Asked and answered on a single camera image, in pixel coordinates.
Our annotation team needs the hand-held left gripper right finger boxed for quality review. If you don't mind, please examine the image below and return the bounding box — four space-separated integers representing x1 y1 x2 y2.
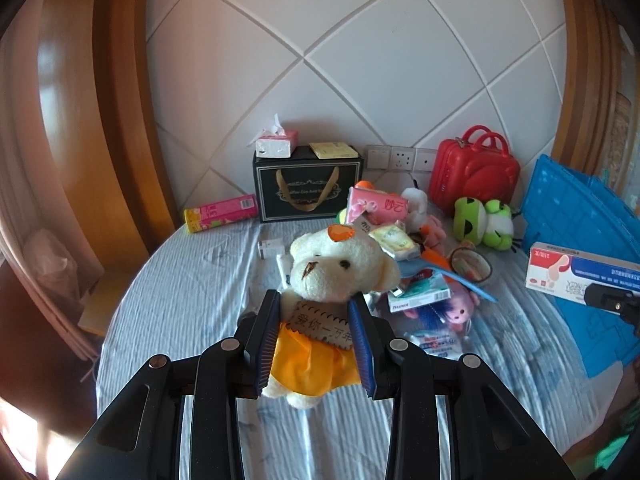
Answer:
346 296 576 480

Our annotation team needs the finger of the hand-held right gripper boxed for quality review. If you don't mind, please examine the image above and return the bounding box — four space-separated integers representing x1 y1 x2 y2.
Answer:
582 282 640 337

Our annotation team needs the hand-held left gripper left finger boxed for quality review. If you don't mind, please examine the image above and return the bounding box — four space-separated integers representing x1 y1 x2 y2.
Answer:
55 289 282 480

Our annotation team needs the white blue medicine box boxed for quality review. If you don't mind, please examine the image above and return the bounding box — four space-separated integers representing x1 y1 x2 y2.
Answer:
525 241 640 306

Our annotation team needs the white teddy bear yellow dress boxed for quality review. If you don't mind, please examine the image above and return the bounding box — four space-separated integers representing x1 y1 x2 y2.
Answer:
262 225 402 410

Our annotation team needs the blue plastic container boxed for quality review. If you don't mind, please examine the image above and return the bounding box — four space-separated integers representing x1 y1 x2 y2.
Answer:
520 154 640 378

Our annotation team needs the white blue packet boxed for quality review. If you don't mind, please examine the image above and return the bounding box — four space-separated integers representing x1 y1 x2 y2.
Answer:
402 327 463 361

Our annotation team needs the green white box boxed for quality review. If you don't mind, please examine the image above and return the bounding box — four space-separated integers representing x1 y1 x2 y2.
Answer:
387 272 452 313

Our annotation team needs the white orange tube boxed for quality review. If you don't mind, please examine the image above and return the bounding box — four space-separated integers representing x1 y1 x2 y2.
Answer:
276 252 295 291

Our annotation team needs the small white box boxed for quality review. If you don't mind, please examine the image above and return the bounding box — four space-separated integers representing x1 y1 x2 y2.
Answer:
257 239 285 261

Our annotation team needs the pink purple doll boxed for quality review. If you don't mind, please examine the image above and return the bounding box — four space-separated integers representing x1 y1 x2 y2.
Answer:
405 287 482 335

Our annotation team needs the yellow green packet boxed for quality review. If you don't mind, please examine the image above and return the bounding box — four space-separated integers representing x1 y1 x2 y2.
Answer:
369 224 422 261

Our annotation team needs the pink yellow snack tube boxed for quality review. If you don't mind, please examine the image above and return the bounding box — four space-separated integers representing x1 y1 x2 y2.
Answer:
183 194 259 235

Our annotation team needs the pink patterned packet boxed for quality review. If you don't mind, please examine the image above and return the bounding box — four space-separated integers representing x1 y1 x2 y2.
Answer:
346 186 410 226

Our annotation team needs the green cloth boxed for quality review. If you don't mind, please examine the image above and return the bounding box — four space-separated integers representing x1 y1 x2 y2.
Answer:
587 432 636 471

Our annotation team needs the white plush toy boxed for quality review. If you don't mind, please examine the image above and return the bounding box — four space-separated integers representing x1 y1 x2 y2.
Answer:
400 187 432 233

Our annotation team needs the green frog plush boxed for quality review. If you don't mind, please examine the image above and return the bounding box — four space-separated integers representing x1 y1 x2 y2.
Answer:
452 196 521 253

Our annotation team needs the black gift bag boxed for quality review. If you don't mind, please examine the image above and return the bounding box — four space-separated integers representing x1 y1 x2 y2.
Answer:
252 145 363 224

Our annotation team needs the red toy suitcase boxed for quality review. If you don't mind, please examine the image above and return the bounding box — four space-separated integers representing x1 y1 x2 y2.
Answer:
429 125 521 218

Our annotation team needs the pink white tissue box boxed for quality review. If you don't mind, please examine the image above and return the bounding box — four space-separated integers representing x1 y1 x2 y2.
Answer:
255 113 300 159

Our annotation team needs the yellow flat box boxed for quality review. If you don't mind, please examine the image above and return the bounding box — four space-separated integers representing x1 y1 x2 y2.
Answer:
308 141 358 160

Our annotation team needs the clear plastic bag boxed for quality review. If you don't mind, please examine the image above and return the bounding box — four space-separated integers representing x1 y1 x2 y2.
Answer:
17 227 81 306

